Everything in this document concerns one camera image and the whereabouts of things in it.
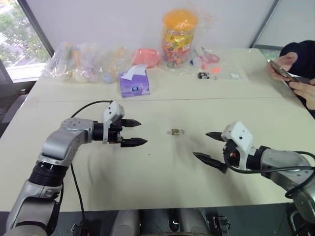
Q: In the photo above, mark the small orange plastic piece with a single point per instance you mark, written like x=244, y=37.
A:
x=215, y=70

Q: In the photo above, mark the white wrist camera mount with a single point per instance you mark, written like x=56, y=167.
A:
x=240, y=136
x=112, y=111

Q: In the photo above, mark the purple tissue box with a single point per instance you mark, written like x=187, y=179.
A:
x=135, y=86

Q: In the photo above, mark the candy jar with orange lid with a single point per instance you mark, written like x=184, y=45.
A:
x=178, y=37

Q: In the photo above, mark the dark smartphone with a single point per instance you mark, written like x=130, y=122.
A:
x=280, y=70

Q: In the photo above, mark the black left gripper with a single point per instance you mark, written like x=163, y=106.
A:
x=114, y=134

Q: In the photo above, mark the person's right hand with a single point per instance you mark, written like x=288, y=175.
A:
x=286, y=60

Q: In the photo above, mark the grey rounded shape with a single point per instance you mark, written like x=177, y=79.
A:
x=128, y=223

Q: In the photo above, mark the black metal bracket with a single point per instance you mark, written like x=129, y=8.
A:
x=221, y=225
x=78, y=228

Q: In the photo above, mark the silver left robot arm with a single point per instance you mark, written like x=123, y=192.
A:
x=61, y=137

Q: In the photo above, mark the pink items in plastic bag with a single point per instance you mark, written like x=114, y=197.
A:
x=210, y=57

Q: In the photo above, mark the grey window frame post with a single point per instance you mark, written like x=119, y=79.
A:
x=264, y=23

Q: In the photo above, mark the clear bag of toys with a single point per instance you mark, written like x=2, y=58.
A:
x=73, y=64

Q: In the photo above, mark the pink plastic bowl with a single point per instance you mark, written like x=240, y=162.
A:
x=146, y=57

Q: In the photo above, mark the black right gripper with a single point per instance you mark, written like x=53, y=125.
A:
x=230, y=153

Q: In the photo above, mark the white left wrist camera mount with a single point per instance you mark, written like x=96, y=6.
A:
x=112, y=111

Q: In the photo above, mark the small clear bag white tag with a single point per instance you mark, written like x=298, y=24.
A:
x=234, y=75

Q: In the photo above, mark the black window frame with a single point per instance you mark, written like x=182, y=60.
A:
x=37, y=24

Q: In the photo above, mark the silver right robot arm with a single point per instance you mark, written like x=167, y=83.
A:
x=285, y=161

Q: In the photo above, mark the clear plastic bag around jar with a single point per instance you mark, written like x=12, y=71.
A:
x=205, y=32

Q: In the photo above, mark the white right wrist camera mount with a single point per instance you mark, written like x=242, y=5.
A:
x=240, y=136

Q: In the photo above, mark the small black clip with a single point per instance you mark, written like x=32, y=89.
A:
x=203, y=75

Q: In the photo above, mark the person's left hand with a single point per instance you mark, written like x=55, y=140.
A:
x=305, y=90

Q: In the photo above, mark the person's dark jacket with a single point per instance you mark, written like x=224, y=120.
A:
x=304, y=55

